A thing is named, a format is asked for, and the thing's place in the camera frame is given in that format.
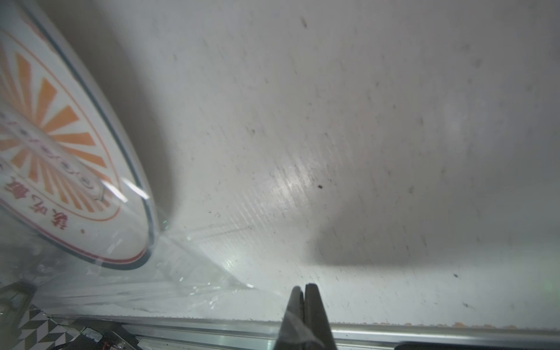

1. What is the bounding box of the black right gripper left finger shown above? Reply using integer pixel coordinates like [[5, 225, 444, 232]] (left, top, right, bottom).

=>
[[274, 286, 324, 350]]

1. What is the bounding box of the clear plastic wrap sheet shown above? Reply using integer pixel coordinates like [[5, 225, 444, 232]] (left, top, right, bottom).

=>
[[0, 100, 259, 318]]

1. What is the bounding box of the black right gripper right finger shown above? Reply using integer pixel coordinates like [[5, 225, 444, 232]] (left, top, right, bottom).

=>
[[304, 284, 338, 350]]

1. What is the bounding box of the white plate orange sunburst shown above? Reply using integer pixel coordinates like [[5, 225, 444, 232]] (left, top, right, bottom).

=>
[[1, 1, 158, 271]]

